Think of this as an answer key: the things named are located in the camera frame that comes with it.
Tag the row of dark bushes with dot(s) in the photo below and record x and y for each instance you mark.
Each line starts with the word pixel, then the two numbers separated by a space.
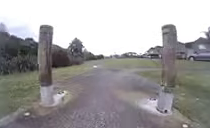
pixel 23 56

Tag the wooden post with concrete foot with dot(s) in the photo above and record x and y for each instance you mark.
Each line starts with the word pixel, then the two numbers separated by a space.
pixel 168 56
pixel 45 56

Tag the tall round tree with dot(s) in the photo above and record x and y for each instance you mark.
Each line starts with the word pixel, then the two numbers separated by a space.
pixel 75 46

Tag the pale concrete pad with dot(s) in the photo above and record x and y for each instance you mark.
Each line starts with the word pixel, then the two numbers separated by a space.
pixel 149 105
pixel 60 96

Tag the grey gravel path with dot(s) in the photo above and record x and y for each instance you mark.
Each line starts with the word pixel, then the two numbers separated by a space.
pixel 99 100

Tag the row of houses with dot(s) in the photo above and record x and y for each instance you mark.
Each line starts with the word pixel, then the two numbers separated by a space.
pixel 193 46

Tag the grey car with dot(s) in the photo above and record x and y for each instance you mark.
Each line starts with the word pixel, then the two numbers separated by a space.
pixel 203 55

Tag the green grass lawn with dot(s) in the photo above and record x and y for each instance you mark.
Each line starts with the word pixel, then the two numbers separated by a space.
pixel 196 86

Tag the green grass strip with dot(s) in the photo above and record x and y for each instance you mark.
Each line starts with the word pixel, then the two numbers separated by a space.
pixel 16 88

